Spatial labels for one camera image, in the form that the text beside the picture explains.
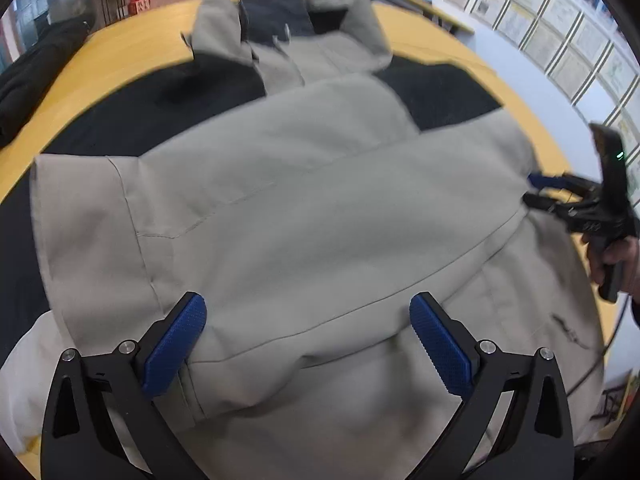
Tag person's right hand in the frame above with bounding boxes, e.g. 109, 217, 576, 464
582, 234, 639, 304

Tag grey and black jacket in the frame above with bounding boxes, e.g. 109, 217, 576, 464
1, 0, 603, 479

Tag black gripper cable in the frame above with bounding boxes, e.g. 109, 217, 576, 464
566, 294, 632, 396

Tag black garment on table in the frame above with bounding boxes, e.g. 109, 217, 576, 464
0, 13, 96, 148

